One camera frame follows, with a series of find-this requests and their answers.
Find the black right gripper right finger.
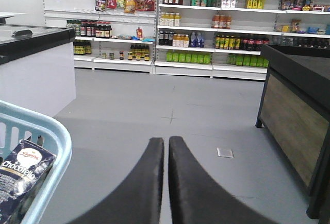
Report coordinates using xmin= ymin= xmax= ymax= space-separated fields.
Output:
xmin=168 ymin=136 xmax=274 ymax=223

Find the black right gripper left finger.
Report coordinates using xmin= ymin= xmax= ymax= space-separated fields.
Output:
xmin=70 ymin=137 xmax=164 ymax=223

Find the dark blue Chocofello cookie box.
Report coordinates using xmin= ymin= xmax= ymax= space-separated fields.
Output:
xmin=1 ymin=140 xmax=56 ymax=223

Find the light blue plastic basket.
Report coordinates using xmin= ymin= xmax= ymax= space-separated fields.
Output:
xmin=1 ymin=101 xmax=72 ymax=223

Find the steel floor socket plate centre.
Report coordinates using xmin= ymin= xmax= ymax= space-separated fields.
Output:
xmin=217 ymin=147 xmax=234 ymax=158

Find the wooden black-framed display stand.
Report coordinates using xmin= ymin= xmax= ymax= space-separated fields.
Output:
xmin=256 ymin=45 xmax=329 ymax=223

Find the white chest freezer far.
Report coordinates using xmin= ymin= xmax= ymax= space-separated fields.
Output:
xmin=1 ymin=24 xmax=76 ymax=117

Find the white drinks shelving unit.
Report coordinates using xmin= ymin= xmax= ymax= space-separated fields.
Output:
xmin=153 ymin=0 xmax=329 ymax=80

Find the white sauce shelving unit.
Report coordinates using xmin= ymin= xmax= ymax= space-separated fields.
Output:
xmin=43 ymin=0 xmax=158 ymax=74

